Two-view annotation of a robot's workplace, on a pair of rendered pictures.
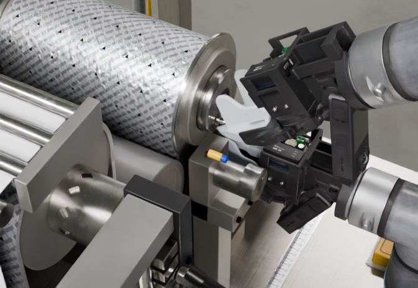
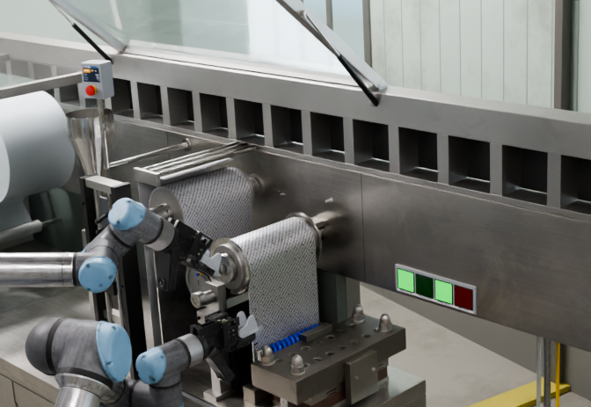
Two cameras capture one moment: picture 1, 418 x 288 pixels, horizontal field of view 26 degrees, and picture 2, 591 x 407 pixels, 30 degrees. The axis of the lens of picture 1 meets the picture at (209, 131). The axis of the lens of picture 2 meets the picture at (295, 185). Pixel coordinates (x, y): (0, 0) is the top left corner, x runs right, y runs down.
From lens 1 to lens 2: 295 cm
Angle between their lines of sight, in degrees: 90
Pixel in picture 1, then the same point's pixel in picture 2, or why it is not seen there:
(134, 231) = (110, 183)
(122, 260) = (102, 181)
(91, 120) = (153, 176)
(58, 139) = (145, 170)
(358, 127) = (162, 262)
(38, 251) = not seen: hidden behind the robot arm
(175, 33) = (245, 239)
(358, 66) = not seen: hidden behind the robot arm
